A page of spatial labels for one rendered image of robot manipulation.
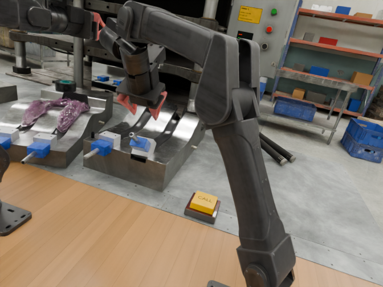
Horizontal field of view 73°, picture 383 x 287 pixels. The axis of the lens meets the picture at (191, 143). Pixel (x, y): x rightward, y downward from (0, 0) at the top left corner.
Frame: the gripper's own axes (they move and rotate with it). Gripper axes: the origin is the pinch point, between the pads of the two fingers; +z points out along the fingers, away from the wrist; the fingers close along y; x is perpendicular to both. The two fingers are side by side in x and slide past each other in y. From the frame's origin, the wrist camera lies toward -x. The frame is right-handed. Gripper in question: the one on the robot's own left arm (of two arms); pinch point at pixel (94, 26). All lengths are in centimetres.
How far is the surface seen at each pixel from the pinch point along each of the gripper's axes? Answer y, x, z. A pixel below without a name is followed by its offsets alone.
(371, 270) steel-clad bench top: -85, 40, -15
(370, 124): -228, 66, 378
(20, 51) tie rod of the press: 96, 24, 65
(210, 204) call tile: -46, 36, -15
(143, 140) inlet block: -24.6, 25.2, -12.0
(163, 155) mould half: -28.9, 30.4, -6.4
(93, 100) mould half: 13.1, 28.4, 20.7
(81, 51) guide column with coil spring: 55, 16, 67
